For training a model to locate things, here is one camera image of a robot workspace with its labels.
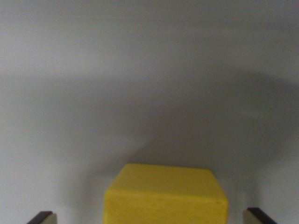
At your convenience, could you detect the yellow wooden cube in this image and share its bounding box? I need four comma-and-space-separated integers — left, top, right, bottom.
103, 163, 228, 224

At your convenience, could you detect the white plastic tray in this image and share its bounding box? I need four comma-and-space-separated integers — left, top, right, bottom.
0, 0, 299, 224

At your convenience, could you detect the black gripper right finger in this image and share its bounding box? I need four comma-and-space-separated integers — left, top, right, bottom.
242, 207, 278, 224

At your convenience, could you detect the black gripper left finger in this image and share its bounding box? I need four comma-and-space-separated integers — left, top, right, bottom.
27, 211, 57, 224

